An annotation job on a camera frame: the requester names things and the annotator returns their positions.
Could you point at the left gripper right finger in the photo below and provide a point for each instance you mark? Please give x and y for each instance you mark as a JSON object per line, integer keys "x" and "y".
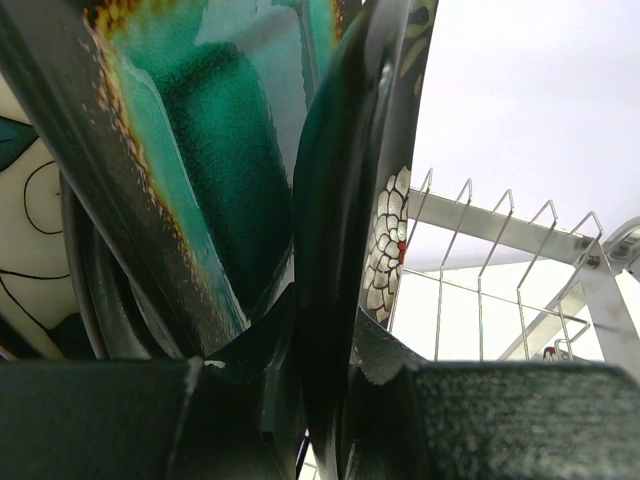
{"x": 410, "y": 418}

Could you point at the steel two-tier dish rack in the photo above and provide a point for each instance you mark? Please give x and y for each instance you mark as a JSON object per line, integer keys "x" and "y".
{"x": 484, "y": 283}

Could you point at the black dahlia square plate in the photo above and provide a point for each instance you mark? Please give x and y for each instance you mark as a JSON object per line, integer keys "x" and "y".
{"x": 351, "y": 192}

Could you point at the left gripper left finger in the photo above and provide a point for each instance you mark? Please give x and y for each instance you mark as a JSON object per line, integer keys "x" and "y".
{"x": 234, "y": 415}

